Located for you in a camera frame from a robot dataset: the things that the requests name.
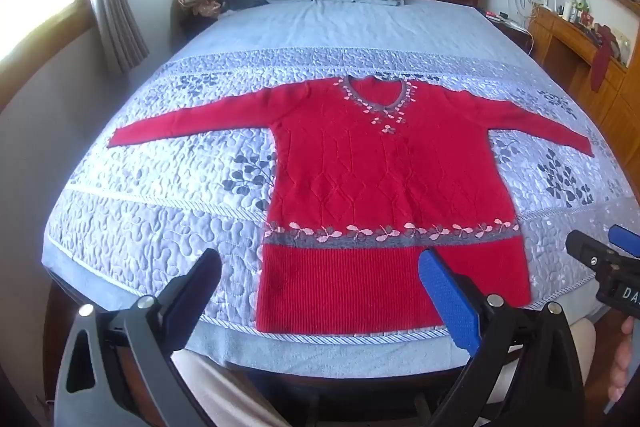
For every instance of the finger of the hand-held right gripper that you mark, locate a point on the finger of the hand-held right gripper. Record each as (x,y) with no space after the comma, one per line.
(587,249)
(625,239)

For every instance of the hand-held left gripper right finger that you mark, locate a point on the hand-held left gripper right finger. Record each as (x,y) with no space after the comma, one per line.
(447,297)

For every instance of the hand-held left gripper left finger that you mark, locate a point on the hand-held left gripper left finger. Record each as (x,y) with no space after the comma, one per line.
(200,279)

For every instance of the red knitted sweater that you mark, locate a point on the red knitted sweater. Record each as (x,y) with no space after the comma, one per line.
(350,157)

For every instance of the person's right hand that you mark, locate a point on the person's right hand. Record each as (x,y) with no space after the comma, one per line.
(627,357)

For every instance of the grey leaf-print quilt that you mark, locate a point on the grey leaf-print quilt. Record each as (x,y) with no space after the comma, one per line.
(165,207)

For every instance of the dark red hanging cloth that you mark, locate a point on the dark red hanging cloth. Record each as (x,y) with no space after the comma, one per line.
(602,57)

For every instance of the wooden cabinet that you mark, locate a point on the wooden cabinet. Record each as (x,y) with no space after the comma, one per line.
(570,52)

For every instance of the white bottle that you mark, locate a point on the white bottle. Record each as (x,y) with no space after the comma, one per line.
(569,4)

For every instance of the light blue bed sheet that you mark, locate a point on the light blue bed sheet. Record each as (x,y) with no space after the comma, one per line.
(350,24)

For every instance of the dark wooden bed frame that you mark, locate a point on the dark wooden bed frame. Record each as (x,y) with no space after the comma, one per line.
(56,337)

